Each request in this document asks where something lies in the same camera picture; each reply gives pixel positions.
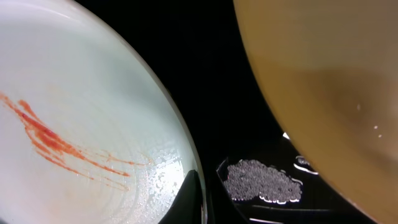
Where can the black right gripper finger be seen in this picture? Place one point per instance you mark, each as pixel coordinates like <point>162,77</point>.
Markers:
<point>188,206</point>

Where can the green plate with smeared streaks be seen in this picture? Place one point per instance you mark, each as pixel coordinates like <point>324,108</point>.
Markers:
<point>88,132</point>

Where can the yellow plate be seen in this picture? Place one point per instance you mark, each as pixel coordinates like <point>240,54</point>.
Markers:
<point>328,71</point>

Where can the round black tray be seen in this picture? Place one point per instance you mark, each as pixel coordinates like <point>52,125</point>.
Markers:
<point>195,49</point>

